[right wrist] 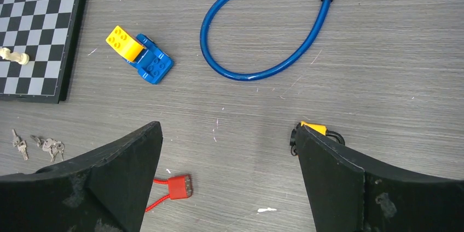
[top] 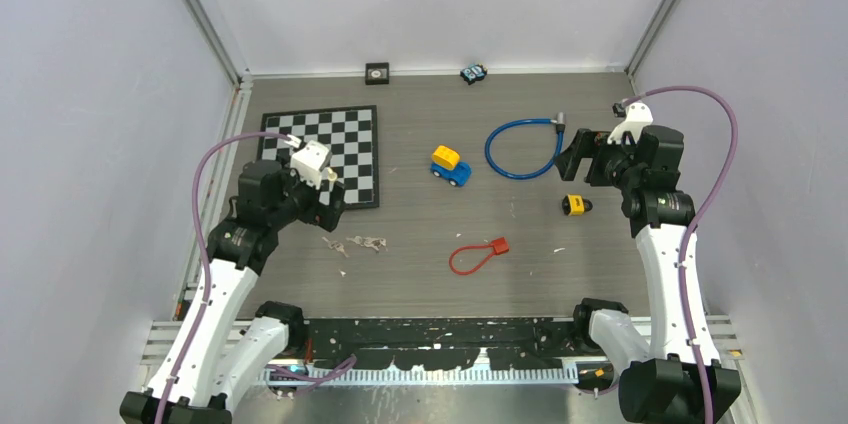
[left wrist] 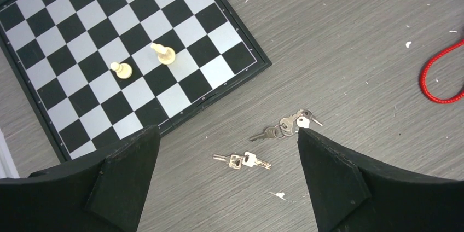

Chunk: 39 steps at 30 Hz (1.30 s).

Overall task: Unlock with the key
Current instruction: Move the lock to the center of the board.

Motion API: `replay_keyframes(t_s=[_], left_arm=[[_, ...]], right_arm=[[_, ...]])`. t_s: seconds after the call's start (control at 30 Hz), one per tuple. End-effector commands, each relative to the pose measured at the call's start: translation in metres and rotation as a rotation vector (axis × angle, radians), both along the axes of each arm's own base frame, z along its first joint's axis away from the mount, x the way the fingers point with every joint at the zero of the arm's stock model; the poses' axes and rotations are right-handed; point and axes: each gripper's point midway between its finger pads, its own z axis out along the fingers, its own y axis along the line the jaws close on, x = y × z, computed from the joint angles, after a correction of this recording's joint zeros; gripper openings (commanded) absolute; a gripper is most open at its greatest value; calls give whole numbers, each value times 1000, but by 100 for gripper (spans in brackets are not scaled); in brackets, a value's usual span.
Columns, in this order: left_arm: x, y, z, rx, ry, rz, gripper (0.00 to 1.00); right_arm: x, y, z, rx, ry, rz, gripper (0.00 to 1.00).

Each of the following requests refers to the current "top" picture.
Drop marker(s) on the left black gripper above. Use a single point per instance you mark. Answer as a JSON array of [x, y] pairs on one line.
[[323, 215]]

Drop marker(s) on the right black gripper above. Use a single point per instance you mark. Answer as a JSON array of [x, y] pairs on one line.
[[591, 144]]

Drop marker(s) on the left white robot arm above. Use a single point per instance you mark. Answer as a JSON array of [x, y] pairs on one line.
[[199, 381]]

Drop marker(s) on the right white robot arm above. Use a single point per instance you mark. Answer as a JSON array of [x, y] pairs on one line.
[[675, 375]]

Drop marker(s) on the silver key bunch left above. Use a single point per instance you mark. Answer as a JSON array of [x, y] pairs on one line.
[[336, 246]]

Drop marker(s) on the silver key bunch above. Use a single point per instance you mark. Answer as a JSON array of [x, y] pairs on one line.
[[376, 244], [336, 246]]

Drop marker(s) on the silver key bunch right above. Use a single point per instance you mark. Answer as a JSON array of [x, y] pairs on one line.
[[376, 244]]

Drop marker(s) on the yellow black padlock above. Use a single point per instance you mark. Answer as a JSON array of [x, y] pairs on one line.
[[576, 205]]

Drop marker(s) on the black white chessboard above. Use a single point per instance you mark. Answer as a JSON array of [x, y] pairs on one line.
[[342, 140]]

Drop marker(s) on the small blue toy car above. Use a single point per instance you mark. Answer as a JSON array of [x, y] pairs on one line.
[[474, 73]]

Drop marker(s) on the blue yellow toy car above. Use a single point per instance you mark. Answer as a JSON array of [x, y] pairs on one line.
[[447, 165]]

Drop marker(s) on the small black square box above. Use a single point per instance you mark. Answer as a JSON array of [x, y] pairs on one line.
[[377, 73]]

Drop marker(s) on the blue cable lock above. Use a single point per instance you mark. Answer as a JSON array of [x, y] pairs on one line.
[[523, 152]]

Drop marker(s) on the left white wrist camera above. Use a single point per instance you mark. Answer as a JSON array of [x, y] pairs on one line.
[[309, 162]]

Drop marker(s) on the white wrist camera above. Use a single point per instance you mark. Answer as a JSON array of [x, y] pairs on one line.
[[309, 162], [634, 118]]

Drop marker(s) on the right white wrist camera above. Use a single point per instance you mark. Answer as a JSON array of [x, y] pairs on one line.
[[634, 118]]

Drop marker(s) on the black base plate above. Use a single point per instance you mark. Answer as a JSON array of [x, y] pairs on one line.
[[524, 343]]

